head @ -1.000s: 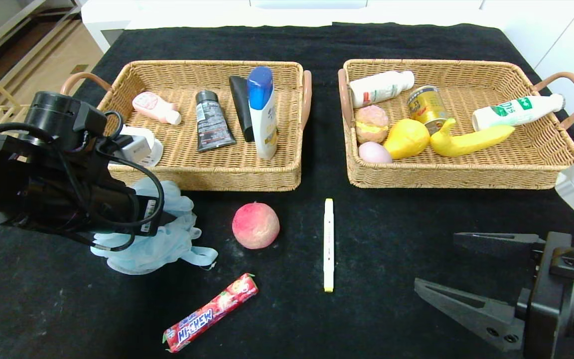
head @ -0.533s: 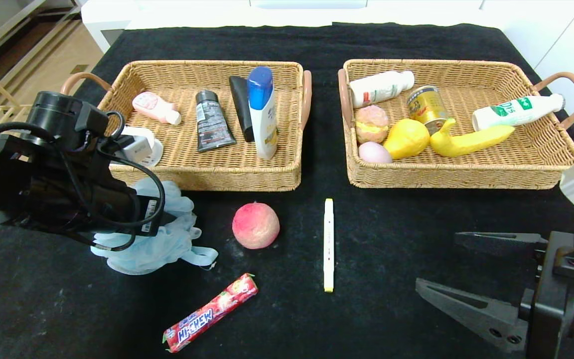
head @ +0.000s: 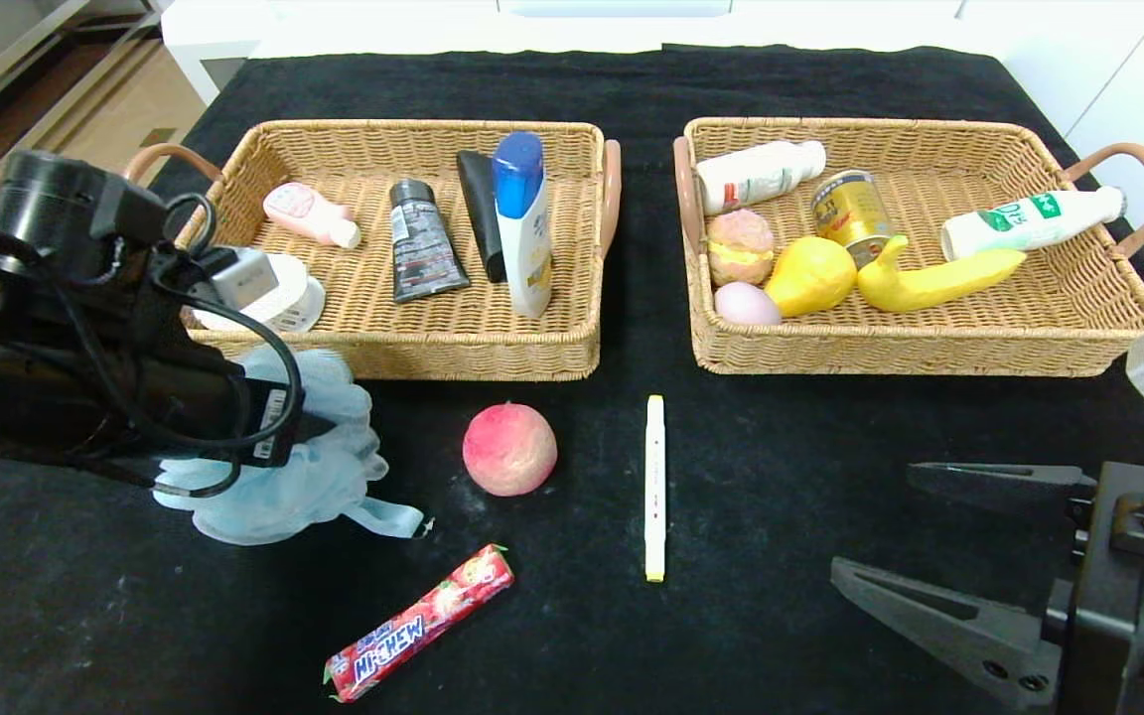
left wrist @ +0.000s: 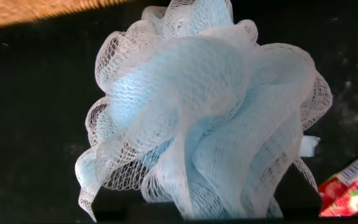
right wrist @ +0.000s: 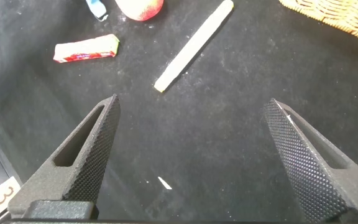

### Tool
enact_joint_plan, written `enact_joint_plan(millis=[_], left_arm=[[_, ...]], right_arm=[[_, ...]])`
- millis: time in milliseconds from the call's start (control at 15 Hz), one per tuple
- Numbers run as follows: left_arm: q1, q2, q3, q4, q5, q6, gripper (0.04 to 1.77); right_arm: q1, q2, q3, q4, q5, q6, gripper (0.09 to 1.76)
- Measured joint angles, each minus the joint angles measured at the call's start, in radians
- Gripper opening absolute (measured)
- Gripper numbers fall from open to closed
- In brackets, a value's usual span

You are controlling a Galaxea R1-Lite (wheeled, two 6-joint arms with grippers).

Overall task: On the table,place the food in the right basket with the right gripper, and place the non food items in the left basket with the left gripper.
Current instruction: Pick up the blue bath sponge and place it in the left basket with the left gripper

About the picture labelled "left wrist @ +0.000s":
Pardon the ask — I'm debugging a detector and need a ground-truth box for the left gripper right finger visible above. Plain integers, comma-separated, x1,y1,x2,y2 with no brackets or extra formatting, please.
273,164,323,218

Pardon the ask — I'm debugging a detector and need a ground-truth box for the light blue bath loofah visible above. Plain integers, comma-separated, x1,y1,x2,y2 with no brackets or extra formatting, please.
75,0,334,223

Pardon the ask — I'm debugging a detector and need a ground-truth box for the red Hi-Chew candy pack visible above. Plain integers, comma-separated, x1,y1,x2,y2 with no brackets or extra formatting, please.
318,149,358,218

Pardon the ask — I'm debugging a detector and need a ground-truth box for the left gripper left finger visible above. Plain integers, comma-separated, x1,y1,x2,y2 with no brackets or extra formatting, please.
91,187,180,223

